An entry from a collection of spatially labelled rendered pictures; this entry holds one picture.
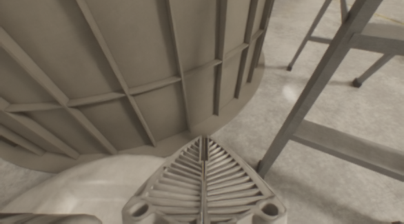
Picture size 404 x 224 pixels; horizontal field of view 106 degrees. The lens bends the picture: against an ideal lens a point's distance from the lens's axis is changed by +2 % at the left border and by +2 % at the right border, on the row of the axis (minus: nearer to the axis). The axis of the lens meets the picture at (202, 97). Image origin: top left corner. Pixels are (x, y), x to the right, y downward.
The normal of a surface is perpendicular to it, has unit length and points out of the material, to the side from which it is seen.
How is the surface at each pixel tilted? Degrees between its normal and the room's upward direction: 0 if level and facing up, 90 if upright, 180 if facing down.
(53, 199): 73
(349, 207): 0
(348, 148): 0
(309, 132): 0
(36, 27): 90
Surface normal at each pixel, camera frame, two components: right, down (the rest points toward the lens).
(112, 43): 0.35, 0.66
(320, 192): -0.03, -0.69
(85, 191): -0.01, 0.43
